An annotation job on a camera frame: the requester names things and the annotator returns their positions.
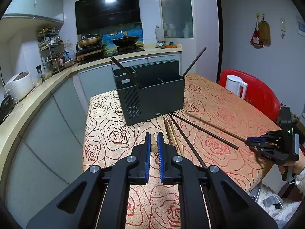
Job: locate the frosted glass window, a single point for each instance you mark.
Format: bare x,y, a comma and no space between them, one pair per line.
176,7

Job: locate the white fluffy cloth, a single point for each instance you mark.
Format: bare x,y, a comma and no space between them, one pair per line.
283,210

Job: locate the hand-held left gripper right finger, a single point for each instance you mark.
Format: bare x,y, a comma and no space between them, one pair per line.
160,157

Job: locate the black range hood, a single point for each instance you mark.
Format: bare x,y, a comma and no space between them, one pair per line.
107,12

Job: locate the grey kitchen cabinets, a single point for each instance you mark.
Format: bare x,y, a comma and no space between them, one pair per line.
54,128
35,2

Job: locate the person's right forearm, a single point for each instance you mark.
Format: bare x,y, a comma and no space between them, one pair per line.
300,177

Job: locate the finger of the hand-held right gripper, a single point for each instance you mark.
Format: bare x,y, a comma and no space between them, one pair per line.
256,140
261,148

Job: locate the black utensil holder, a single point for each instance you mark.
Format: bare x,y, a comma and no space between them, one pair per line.
157,100

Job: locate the grey upper kitchen cabinets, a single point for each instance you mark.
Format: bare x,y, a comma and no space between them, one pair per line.
35,2

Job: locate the red plastic chair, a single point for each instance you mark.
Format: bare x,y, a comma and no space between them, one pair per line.
262,95

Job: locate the thin dark brown chopstick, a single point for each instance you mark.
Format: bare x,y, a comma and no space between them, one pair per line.
214,125

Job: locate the metal kitchen rack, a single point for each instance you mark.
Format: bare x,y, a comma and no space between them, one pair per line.
53,50

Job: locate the white rice cooker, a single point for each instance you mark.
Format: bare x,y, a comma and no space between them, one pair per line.
19,84

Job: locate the golden pan with lid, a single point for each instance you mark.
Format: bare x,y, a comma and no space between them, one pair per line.
89,41

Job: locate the black countertop appliance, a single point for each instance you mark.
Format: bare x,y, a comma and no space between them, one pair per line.
6,107

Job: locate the black door frame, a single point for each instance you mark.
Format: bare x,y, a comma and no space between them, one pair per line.
219,35

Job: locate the grey lower kitchen cabinets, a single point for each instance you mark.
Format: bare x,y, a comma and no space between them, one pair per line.
54,128

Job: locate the glass jar with black lid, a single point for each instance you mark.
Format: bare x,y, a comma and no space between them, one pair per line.
39,74

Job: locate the black gas stove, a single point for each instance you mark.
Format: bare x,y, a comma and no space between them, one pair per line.
109,52

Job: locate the red hanging bag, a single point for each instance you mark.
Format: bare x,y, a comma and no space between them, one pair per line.
256,39

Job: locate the rose pattern tablecloth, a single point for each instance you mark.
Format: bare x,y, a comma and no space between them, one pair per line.
114,133

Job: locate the white electric kettle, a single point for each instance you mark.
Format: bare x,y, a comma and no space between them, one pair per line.
232,83

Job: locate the black wok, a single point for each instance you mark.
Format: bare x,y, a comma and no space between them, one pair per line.
126,41

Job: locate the black chopstick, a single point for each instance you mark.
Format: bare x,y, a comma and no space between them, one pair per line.
195,60
119,64
185,139
207,132

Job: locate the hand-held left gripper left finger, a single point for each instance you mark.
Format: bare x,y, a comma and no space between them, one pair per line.
148,157

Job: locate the person's right hand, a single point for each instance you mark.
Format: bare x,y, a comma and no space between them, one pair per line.
289,165

